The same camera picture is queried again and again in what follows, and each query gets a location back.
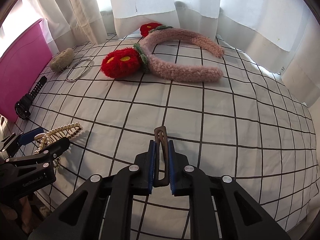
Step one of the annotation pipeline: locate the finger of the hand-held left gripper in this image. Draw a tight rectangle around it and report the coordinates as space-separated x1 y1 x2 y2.
4 137 71 173
0 127 45 159

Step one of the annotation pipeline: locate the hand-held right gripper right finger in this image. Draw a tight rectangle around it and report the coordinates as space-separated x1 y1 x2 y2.
168 139 291 240

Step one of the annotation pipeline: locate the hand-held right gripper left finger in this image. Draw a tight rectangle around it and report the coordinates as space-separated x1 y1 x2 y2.
27 139 157 240

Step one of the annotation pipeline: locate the pearl hair claw clip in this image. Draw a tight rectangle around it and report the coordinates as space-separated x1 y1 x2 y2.
34 121 83 170

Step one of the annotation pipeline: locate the brown hair clip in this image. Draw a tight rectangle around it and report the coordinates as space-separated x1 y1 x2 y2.
153 126 168 188

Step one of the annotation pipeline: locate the black wrist watch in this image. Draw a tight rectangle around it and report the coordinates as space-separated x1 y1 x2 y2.
14 76 48 120

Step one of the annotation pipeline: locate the pink plastic basin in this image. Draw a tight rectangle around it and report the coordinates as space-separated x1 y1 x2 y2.
0 18 53 123

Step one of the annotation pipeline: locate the silver bangle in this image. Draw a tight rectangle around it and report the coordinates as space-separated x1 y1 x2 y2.
66 58 92 82

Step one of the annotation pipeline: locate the pink headband with red flowers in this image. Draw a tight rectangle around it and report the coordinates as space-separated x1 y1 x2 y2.
101 23 225 83

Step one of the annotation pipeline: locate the checked white cloth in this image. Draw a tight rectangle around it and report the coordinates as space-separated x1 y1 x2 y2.
15 31 319 233

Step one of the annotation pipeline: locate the cream curtain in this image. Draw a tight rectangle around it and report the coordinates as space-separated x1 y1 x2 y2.
32 0 111 46

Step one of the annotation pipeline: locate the white curtain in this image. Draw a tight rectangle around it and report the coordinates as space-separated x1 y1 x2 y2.
106 0 221 41
217 0 320 107

